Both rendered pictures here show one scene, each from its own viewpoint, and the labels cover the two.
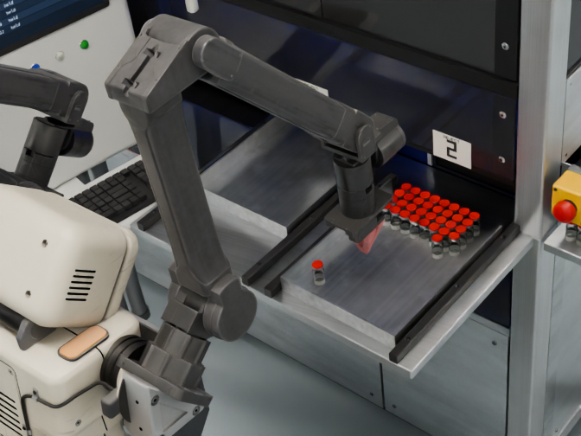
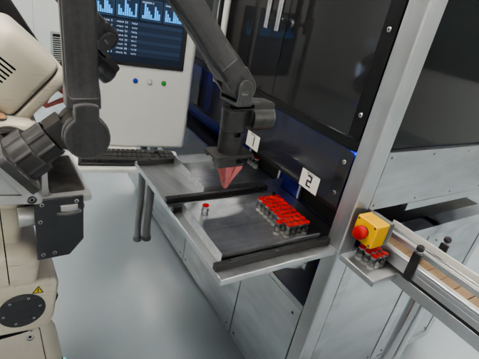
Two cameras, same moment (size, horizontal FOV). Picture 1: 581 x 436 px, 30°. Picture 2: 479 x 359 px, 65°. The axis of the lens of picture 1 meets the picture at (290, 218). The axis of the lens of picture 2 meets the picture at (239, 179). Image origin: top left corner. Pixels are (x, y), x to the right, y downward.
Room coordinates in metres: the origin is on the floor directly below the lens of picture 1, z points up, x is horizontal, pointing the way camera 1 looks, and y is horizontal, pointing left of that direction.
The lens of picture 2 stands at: (0.50, -0.27, 1.51)
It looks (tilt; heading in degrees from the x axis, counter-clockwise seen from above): 26 degrees down; 9
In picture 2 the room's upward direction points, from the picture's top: 11 degrees clockwise
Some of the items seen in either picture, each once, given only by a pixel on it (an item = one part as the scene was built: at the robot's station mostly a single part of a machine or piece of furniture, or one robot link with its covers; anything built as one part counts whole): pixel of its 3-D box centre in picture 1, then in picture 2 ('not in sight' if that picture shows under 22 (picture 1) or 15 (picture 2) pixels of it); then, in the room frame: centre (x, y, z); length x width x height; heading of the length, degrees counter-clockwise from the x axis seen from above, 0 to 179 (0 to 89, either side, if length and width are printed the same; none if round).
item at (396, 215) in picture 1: (419, 228); (273, 216); (1.53, -0.24, 0.91); 0.18 x 0.02 x 0.05; 44
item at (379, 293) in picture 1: (392, 258); (249, 222); (1.47, -0.18, 0.90); 0.34 x 0.26 x 0.04; 134
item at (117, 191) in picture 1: (91, 209); (129, 157); (1.84, 0.43, 0.82); 0.40 x 0.14 x 0.02; 124
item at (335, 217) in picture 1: (357, 197); (229, 143); (1.30, -0.11, 1.20); 0.10 x 0.07 x 0.07; 134
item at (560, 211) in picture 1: (565, 210); (361, 232); (1.43, -0.49, 1.00); 0.04 x 0.04 x 0.04; 45
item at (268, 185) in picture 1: (291, 165); (227, 170); (1.79, -0.02, 0.90); 0.34 x 0.26 x 0.04; 135
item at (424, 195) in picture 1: (439, 209); (289, 214); (1.58, -0.29, 0.91); 0.18 x 0.02 x 0.05; 44
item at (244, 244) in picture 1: (335, 223); (232, 201); (1.62, -0.09, 0.87); 0.70 x 0.48 x 0.02; 45
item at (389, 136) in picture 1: (364, 136); (249, 103); (1.33, -0.13, 1.29); 0.11 x 0.09 x 0.12; 134
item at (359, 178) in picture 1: (355, 166); (235, 118); (1.30, -0.11, 1.26); 0.07 x 0.06 x 0.07; 134
